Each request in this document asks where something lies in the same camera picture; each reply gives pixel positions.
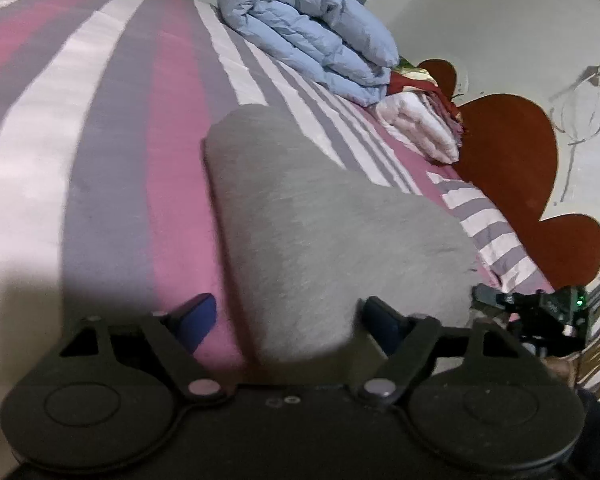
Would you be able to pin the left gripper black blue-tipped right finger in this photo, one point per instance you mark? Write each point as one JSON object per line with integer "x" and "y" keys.
{"x": 412, "y": 345}

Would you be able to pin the striped pink grey bedsheet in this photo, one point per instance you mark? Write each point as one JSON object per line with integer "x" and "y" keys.
{"x": 104, "y": 199}

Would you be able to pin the red wooden headboard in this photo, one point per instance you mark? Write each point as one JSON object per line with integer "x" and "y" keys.
{"x": 501, "y": 191}

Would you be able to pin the grey sweatpants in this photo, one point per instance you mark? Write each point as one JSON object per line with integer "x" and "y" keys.
{"x": 307, "y": 242}

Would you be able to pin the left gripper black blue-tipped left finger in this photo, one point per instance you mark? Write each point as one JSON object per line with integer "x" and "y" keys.
{"x": 146, "y": 359}

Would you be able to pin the folded light blue duvet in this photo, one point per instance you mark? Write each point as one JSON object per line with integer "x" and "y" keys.
{"x": 336, "y": 43}

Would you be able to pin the folded white pink blanket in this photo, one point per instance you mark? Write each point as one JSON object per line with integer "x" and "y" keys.
{"x": 417, "y": 121}

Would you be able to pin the red patterned folded cloth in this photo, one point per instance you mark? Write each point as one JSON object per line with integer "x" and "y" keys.
{"x": 407, "y": 77}

